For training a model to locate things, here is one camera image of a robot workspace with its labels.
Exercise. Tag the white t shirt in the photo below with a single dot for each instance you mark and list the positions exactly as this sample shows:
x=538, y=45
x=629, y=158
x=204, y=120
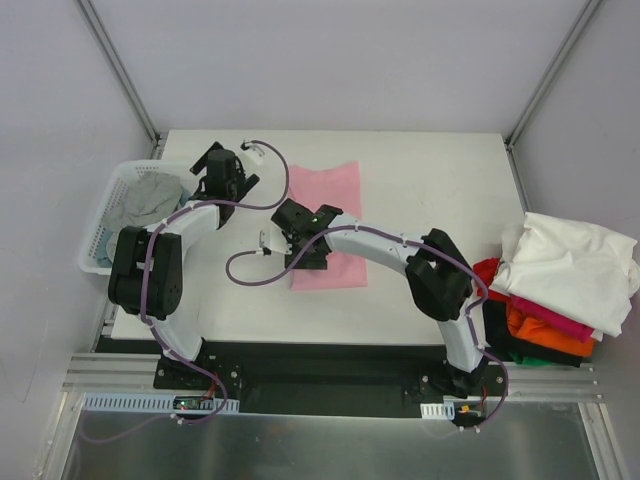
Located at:
x=580, y=270

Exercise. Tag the orange t shirt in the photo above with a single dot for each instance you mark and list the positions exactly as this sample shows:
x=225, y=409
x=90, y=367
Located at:
x=525, y=327

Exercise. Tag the white plastic laundry basket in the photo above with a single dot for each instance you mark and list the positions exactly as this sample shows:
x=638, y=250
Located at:
x=123, y=176

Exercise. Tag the aluminium front rail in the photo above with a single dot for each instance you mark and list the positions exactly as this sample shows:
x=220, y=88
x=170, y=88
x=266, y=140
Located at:
x=134, y=373

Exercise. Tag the aluminium frame post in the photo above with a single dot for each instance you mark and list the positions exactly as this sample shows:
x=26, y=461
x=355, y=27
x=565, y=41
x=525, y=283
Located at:
x=567, y=46
x=98, y=30

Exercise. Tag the grey t shirt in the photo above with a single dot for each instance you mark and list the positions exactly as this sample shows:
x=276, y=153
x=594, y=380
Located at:
x=152, y=198

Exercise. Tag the slotted cable duct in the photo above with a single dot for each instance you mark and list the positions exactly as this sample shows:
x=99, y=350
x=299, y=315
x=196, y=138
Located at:
x=158, y=403
x=437, y=411

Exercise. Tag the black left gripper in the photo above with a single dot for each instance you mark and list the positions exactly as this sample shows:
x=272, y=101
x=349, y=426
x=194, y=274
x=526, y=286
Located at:
x=248, y=183

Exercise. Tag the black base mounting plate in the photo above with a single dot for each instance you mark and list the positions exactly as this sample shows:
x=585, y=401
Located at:
x=383, y=381

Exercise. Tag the right slotted cable duct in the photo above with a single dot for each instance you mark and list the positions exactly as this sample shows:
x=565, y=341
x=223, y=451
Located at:
x=437, y=411

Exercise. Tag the left aluminium frame post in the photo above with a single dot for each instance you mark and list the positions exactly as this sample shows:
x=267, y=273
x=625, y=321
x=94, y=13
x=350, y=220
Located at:
x=98, y=30

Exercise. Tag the black t shirt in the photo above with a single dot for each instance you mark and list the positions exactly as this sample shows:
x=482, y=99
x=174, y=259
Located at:
x=501, y=342

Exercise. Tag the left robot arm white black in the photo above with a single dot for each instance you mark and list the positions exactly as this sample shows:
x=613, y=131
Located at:
x=147, y=275

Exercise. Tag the magenta t shirt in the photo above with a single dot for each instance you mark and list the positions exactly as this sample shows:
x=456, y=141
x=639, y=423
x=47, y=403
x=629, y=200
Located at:
x=562, y=323

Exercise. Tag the right aluminium frame post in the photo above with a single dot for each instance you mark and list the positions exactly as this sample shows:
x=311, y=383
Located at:
x=567, y=46

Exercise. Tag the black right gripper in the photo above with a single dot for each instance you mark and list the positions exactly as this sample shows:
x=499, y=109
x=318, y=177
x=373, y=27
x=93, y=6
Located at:
x=308, y=258

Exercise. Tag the red t shirt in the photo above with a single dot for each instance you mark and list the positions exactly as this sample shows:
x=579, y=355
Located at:
x=486, y=270

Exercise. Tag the light blue t shirt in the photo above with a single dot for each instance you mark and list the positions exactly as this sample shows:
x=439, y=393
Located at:
x=106, y=249

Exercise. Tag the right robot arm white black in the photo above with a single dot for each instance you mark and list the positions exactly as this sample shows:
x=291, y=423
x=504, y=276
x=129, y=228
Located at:
x=438, y=276

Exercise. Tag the left slotted cable duct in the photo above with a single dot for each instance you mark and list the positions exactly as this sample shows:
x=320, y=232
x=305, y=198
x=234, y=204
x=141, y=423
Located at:
x=158, y=403

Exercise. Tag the green t shirt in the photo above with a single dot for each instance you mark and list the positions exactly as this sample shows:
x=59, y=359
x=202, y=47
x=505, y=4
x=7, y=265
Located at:
x=524, y=360

